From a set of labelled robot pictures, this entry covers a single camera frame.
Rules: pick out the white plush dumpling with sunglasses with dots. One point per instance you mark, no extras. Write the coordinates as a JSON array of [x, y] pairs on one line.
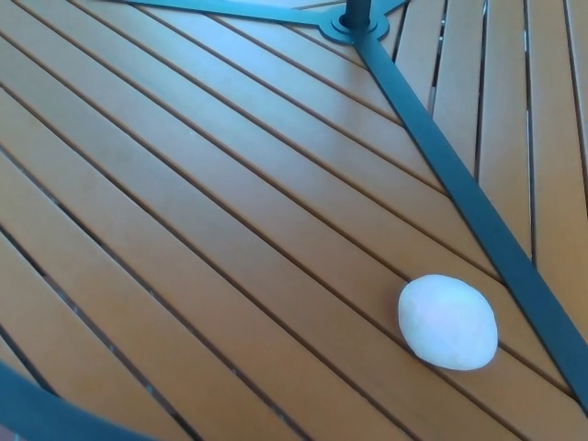
[[445, 321]]

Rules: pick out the round slatted wood table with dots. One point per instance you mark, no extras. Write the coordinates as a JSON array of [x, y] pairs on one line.
[[459, 184]]

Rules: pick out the dark umbrella pole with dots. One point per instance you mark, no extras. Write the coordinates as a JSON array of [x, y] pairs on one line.
[[358, 9]]

